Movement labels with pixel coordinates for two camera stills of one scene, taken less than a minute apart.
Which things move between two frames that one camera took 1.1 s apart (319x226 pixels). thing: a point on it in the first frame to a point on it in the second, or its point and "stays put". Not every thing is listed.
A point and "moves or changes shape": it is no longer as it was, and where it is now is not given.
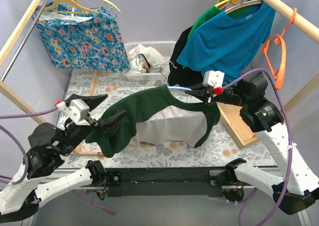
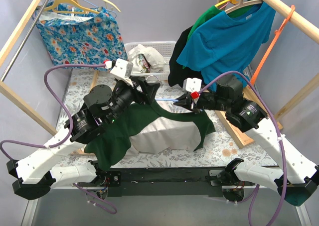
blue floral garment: x=81 y=38 stays put
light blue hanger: x=172 y=87 to x=168 y=99
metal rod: x=28 y=33 stays put
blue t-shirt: x=228 y=43 stays put
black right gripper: x=208 y=96 to x=193 y=104
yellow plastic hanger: x=51 y=7 stays put
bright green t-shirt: x=239 y=12 stays put
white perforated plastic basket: x=165 y=48 stays put
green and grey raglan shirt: x=154 y=115 moves or changes shape
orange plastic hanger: x=267 y=46 to x=276 y=33
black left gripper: x=92 y=121 to x=137 y=90
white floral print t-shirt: x=145 y=59 stays put
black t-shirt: x=181 y=75 stays put
